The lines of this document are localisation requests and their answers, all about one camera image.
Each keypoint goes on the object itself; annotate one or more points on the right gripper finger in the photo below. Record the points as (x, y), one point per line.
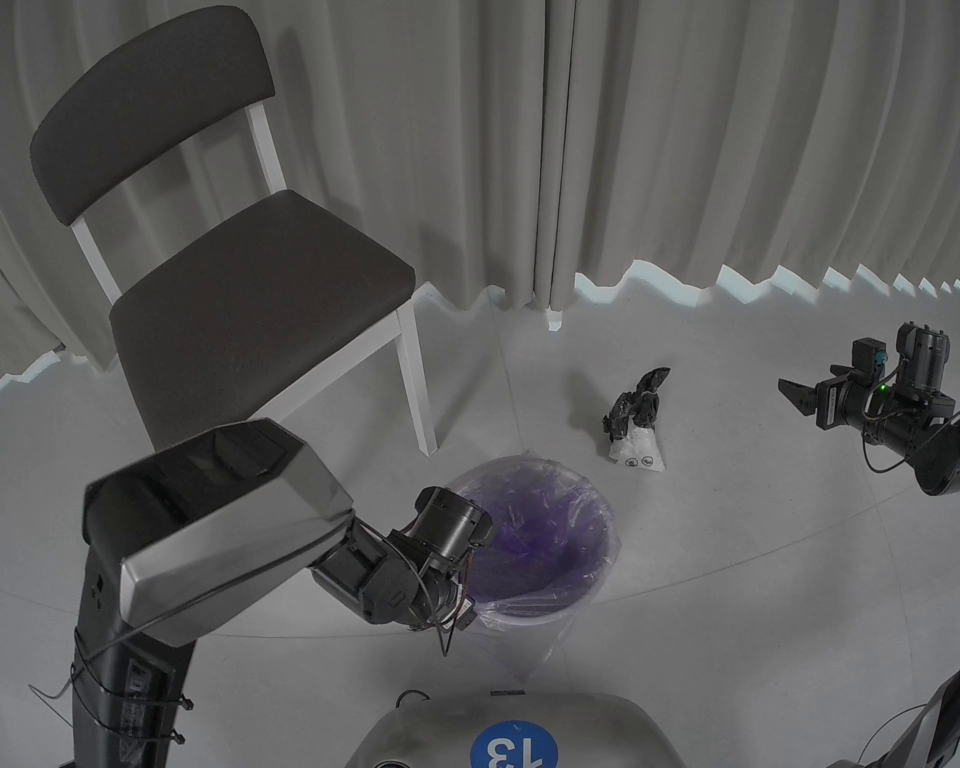
(804, 399)

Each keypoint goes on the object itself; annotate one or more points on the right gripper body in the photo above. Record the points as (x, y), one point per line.
(847, 405)

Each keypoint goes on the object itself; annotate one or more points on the purple plastic bag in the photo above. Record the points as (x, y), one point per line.
(555, 525)

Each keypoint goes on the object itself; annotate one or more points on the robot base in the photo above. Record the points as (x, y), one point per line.
(517, 735)

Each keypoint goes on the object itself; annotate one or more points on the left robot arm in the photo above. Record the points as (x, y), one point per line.
(225, 525)

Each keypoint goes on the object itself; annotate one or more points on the crumpled black plastic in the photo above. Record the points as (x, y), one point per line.
(637, 405)

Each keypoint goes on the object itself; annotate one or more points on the white trash bin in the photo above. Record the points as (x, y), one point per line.
(540, 622)

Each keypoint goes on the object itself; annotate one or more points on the clear printed wrapper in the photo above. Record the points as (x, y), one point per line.
(637, 456)

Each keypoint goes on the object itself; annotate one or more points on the beige curtain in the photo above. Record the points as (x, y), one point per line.
(750, 150)
(412, 150)

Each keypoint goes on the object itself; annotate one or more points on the dark grey white chair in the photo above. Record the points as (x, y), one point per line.
(262, 300)

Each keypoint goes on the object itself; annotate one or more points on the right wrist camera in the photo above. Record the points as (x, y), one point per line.
(870, 360)

